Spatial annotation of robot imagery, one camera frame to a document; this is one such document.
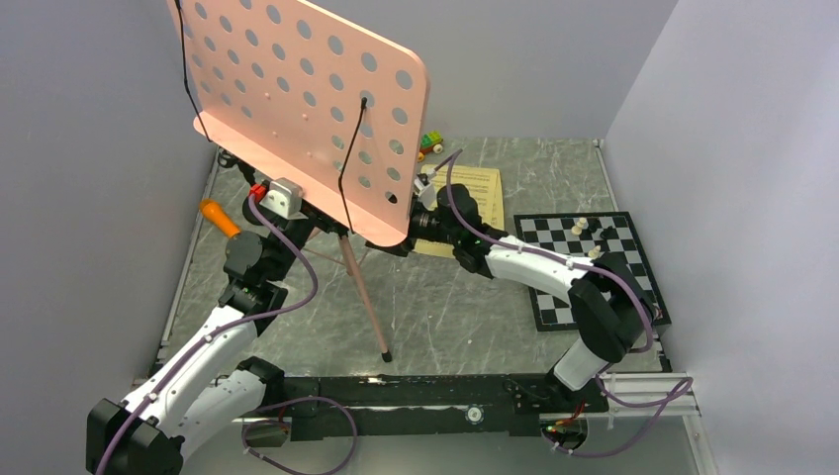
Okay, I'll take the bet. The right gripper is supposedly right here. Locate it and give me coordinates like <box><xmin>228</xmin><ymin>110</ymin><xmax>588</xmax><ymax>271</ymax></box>
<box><xmin>354</xmin><ymin>184</ymin><xmax>461</xmax><ymax>257</ymax></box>

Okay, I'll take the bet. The yellow sheet music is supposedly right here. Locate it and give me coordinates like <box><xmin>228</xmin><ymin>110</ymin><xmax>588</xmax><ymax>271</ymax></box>
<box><xmin>415</xmin><ymin>165</ymin><xmax>505</xmax><ymax>258</ymax></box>

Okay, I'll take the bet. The orange toy microphone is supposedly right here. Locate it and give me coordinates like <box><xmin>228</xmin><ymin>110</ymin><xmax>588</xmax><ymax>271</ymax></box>
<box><xmin>199</xmin><ymin>198</ymin><xmax>241</xmax><ymax>238</ymax></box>

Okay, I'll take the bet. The black microphone stand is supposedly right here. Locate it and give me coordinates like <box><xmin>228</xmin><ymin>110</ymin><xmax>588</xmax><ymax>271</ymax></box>
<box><xmin>218</xmin><ymin>148</ymin><xmax>263</xmax><ymax>225</ymax></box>

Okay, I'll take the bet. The pink music stand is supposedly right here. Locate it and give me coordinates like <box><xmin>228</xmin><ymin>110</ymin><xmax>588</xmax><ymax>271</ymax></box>
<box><xmin>165</xmin><ymin>0</ymin><xmax>430</xmax><ymax>364</ymax></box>

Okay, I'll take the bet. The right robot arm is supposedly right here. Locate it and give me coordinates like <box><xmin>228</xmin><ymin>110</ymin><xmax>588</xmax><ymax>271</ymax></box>
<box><xmin>384</xmin><ymin>184</ymin><xmax>654</xmax><ymax>412</ymax></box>

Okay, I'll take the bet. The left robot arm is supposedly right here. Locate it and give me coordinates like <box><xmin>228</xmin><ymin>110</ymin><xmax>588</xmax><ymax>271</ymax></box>
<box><xmin>85</xmin><ymin>201</ymin><xmax>343</xmax><ymax>474</ymax></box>

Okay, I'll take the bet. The red green brick car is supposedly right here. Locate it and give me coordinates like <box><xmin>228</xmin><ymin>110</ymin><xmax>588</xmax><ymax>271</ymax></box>
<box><xmin>418</xmin><ymin>131</ymin><xmax>444</xmax><ymax>162</ymax></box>

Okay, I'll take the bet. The white chess piece upper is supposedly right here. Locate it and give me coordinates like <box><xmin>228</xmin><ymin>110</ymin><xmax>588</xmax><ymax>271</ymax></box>
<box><xmin>571</xmin><ymin>218</ymin><xmax>589</xmax><ymax>237</ymax></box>

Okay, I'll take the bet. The black white chessboard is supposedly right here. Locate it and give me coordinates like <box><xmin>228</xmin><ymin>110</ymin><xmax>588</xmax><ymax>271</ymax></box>
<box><xmin>513</xmin><ymin>211</ymin><xmax>673</xmax><ymax>333</ymax></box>

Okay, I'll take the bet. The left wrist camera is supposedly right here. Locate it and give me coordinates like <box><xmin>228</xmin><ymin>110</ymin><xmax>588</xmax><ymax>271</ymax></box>
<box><xmin>250</xmin><ymin>178</ymin><xmax>305</xmax><ymax>220</ymax></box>

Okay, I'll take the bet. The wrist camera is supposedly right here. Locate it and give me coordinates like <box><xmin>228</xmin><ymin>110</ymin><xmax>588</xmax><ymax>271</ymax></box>
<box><xmin>414</xmin><ymin>173</ymin><xmax>436</xmax><ymax>210</ymax></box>
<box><xmin>250</xmin><ymin>178</ymin><xmax>305</xmax><ymax>220</ymax></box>

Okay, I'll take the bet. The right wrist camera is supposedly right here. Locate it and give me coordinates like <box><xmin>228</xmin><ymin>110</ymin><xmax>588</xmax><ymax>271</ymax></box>
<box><xmin>414</xmin><ymin>173</ymin><xmax>436</xmax><ymax>210</ymax></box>

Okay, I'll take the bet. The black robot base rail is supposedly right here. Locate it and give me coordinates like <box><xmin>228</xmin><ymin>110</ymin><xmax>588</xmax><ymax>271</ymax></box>
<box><xmin>246</xmin><ymin>373</ymin><xmax>609</xmax><ymax>441</ymax></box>

